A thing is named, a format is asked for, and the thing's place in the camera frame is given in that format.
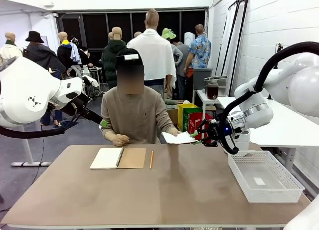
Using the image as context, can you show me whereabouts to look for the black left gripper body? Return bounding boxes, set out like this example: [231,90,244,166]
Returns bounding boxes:
[72,95,103,125]

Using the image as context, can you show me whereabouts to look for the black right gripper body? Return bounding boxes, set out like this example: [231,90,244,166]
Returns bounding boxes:
[215,116,231,144]

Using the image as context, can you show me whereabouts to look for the white paper sheet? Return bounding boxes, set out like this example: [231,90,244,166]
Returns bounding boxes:
[161,131,199,145]

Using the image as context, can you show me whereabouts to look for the kraft cover spiral notebook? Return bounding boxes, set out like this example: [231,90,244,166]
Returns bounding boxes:
[89,147,147,170]

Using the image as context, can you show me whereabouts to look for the person's right hand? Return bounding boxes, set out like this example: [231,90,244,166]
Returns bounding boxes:
[109,133,130,147]

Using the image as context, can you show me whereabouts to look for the red bag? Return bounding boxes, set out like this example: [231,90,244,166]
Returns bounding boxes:
[188,112,214,144]

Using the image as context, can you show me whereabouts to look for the green bag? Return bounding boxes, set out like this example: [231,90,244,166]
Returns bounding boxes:
[182,107,203,133]

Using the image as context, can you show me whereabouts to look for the yellow-green bag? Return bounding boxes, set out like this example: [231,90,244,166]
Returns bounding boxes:
[177,103,200,132]

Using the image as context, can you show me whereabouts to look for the white lidded trash can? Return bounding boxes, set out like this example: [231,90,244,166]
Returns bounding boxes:
[223,129,251,155]

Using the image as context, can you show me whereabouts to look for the brown cardboard box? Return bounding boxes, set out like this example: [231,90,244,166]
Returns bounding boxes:
[166,109,179,127]

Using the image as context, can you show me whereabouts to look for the small white side table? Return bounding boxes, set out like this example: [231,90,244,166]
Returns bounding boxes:
[195,89,225,143]

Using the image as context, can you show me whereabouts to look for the person's beige sweater torso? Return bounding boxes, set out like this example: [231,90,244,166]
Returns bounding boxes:
[101,86,180,145]

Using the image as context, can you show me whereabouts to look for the glass jar with dark liquid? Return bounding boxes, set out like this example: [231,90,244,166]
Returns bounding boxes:
[206,79,219,100]

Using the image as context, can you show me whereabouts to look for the small white background table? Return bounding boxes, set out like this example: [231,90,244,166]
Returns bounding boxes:
[88,66,104,93]

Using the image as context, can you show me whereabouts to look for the grey bin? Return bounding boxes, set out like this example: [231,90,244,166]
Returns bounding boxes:
[193,67,213,91]

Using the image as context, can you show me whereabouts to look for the person's blurred head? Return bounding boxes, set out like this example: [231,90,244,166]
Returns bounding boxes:
[116,64,145,95]

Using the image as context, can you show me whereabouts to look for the metal tray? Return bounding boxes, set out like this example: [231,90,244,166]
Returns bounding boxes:
[203,75,229,82]

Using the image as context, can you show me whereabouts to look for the seated person in black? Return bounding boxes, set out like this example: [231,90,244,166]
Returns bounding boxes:
[79,46,94,67]

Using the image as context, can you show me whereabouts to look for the mannequin in dark puffer jacket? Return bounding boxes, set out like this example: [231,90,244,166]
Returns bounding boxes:
[101,26,128,90]

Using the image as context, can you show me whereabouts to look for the large white desk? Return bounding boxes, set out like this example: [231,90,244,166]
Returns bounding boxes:
[217,96,319,166]

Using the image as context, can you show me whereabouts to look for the mannequin with yellow scarf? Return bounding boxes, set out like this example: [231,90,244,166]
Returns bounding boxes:
[57,31,83,75]

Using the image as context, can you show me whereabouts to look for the white T-leg stand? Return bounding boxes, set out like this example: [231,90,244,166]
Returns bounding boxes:
[11,125,52,167]

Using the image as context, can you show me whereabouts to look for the person in dark grey shirt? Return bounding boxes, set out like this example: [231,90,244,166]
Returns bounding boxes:
[174,40,191,100]

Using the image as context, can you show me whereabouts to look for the mannequin with black hat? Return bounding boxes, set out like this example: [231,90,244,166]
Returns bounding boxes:
[22,30,67,127]

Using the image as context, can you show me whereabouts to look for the person's black cap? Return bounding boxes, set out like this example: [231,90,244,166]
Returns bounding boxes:
[116,48,144,66]

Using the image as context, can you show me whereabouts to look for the man in blue floral shirt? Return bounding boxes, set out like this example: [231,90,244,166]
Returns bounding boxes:
[183,23,212,103]

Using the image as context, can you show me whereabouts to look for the white perforated plastic basket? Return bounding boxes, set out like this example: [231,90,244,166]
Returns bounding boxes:
[228,150,306,204]

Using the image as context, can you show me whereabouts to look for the mannequin with white shawl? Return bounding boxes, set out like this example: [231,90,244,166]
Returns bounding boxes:
[126,8,178,101]

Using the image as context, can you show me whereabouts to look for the tall white appliance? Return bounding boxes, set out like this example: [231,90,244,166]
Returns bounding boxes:
[184,31,196,50]

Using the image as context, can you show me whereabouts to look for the black framed white panels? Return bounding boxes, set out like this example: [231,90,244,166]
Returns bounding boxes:
[215,0,249,77]

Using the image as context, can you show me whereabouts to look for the mannequin in cream coat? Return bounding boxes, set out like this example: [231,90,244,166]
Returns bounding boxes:
[0,32,23,66]

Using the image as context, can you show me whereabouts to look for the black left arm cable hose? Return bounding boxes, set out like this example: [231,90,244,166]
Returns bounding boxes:
[0,126,66,140]

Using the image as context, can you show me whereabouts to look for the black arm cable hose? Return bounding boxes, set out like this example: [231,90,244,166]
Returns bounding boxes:
[219,41,319,156]
[0,126,66,140]

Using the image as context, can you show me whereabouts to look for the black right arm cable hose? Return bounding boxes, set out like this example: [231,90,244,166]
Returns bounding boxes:
[219,41,319,156]

